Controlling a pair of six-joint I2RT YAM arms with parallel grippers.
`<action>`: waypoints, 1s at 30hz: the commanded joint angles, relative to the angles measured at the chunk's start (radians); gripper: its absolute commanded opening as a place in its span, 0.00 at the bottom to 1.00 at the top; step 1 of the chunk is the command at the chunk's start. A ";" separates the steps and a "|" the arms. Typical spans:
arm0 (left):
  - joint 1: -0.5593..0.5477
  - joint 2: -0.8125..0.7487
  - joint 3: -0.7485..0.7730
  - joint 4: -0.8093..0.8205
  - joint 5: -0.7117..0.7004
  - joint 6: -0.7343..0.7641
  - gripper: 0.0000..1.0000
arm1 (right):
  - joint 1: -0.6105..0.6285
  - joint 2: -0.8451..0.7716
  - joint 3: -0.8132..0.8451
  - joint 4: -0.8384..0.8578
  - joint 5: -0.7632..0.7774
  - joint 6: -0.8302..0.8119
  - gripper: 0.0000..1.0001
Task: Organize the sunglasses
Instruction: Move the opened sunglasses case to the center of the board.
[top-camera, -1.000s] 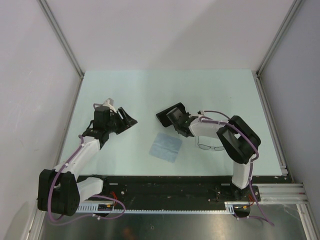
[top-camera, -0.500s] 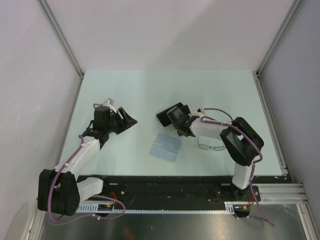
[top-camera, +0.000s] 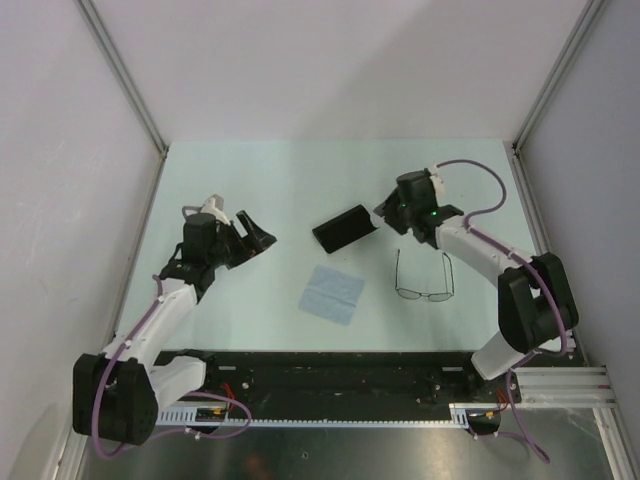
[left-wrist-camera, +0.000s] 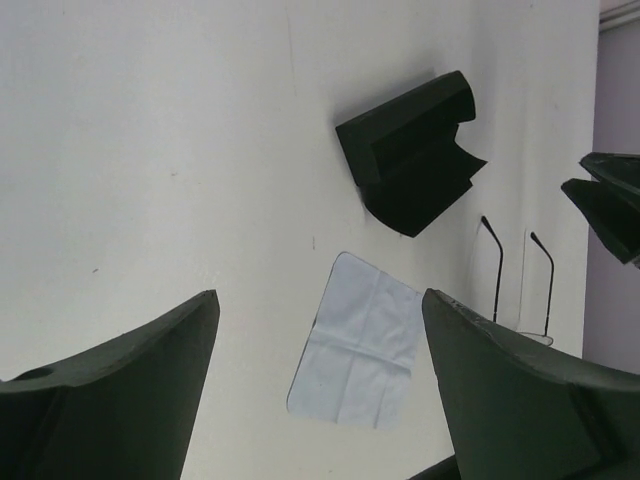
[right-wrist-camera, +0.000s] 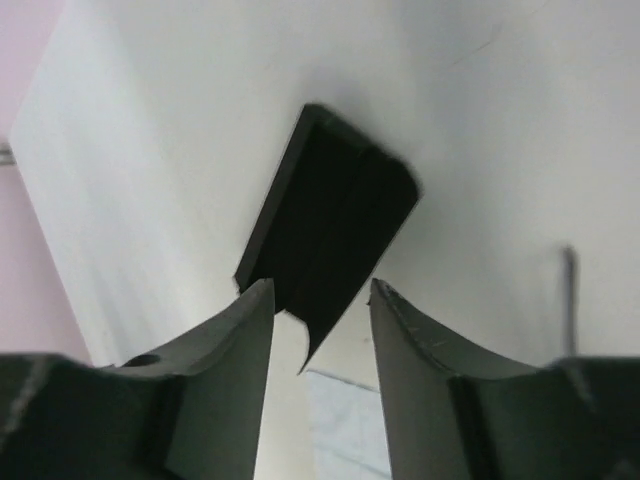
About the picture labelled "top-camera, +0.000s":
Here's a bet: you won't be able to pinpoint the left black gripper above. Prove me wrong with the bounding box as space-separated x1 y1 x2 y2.
207 211 276 269

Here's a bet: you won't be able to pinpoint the black glasses case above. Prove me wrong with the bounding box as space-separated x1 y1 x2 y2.
312 204 377 254

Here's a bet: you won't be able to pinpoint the blue cleaning cloth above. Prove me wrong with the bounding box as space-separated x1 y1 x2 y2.
298 265 365 326

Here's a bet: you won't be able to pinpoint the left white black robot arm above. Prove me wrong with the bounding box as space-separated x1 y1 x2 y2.
72 208 277 446

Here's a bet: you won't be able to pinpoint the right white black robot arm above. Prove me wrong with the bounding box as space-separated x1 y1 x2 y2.
375 169 578 401

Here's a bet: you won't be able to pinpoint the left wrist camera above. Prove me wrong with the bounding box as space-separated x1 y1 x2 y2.
200 194 231 225

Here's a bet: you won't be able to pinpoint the thin wire-frame glasses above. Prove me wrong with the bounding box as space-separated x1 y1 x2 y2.
394 249 455 303

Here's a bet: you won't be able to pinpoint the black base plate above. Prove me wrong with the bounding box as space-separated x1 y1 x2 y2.
149 349 586 422

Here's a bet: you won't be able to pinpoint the aluminium front rail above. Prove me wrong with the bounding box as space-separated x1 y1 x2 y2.
151 357 613 417

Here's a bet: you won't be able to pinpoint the slotted cable duct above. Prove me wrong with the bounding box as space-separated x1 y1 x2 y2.
154 402 506 430

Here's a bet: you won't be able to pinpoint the left aluminium corner post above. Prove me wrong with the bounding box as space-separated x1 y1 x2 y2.
74 0 168 159

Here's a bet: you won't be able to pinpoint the aluminium corner post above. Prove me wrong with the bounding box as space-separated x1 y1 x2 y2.
74 0 168 159
511 0 610 154

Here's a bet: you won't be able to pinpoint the right aluminium corner post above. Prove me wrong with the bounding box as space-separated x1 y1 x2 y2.
511 0 610 154

